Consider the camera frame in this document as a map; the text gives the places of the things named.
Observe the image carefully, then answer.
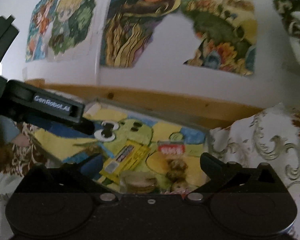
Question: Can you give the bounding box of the blond chibi boy poster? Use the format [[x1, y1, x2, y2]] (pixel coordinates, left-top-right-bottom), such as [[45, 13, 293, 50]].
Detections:
[[47, 0, 96, 61]]

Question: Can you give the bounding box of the round biscuit stack pack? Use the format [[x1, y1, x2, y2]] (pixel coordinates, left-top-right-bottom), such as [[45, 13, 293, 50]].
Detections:
[[119, 171, 158, 194]]

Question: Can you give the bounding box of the yellow snack packet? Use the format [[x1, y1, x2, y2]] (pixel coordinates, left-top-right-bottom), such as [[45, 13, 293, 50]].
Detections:
[[100, 140, 150, 184]]

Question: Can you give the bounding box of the floral white bed cover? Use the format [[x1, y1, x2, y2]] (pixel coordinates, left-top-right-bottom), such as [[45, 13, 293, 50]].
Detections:
[[0, 104, 300, 239]]

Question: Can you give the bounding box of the person's left hand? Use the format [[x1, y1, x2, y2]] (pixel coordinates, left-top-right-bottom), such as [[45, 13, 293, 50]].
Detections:
[[0, 115, 30, 147]]

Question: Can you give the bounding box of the red label snack bag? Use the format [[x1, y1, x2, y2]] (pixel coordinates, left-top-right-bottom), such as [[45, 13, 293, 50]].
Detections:
[[158, 141, 188, 195]]

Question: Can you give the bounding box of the swirly starry night painting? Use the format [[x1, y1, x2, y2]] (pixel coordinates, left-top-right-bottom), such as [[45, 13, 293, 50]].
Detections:
[[100, 0, 181, 68]]

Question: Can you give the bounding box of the orange-haired girl poster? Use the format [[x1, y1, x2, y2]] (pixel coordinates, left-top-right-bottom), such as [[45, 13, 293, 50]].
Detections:
[[25, 0, 56, 62]]

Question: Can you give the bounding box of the torn landscape painting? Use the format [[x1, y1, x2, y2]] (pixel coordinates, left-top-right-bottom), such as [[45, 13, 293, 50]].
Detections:
[[181, 0, 257, 76]]

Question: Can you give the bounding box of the grey tray with painted bottom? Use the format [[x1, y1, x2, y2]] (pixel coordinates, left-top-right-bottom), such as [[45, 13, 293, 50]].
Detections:
[[32, 102, 209, 194]]

